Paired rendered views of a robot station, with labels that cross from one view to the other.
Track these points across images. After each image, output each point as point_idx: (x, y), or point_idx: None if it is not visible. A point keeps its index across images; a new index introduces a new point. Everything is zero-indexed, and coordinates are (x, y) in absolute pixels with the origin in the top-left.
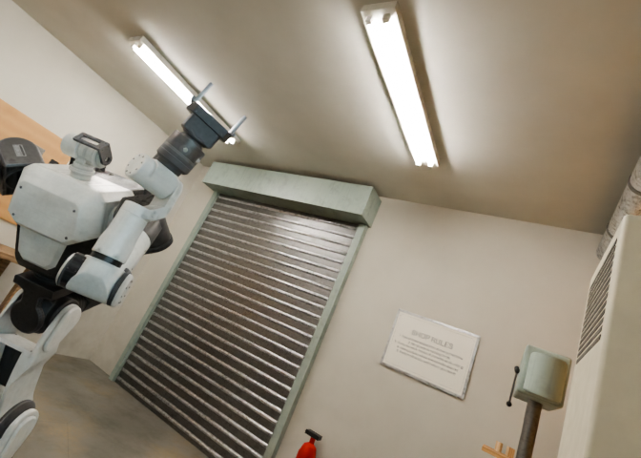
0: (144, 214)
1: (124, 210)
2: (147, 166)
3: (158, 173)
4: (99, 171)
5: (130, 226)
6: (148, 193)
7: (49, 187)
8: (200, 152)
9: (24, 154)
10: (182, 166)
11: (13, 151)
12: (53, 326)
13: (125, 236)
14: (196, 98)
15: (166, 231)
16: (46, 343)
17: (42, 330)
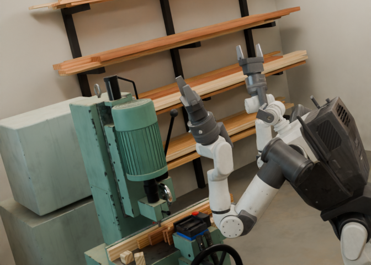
0: (209, 178)
1: None
2: (197, 148)
3: (201, 149)
4: (323, 106)
5: (208, 187)
6: (328, 116)
7: None
8: (193, 127)
9: (293, 118)
10: (197, 141)
11: (291, 118)
12: (341, 240)
13: (210, 194)
14: (180, 93)
15: (286, 165)
16: (344, 254)
17: None
